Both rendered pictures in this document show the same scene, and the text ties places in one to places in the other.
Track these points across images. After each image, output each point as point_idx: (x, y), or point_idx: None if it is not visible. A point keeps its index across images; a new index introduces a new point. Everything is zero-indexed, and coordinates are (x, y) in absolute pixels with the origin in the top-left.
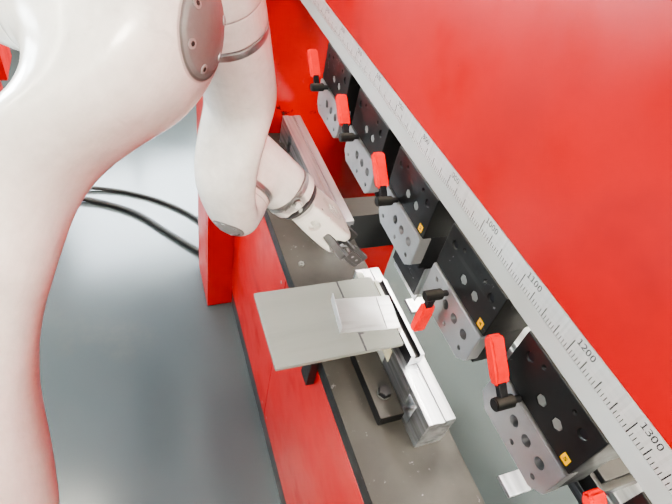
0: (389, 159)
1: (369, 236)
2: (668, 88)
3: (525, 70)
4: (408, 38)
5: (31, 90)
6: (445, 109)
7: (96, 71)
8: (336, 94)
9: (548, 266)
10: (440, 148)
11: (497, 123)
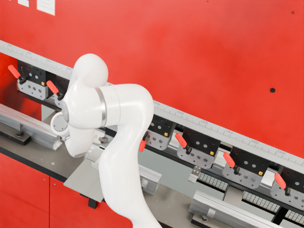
0: None
1: None
2: (196, 54)
3: (149, 56)
4: (83, 52)
5: (141, 129)
6: (117, 73)
7: (150, 119)
8: (35, 80)
9: (182, 106)
10: None
11: (144, 73)
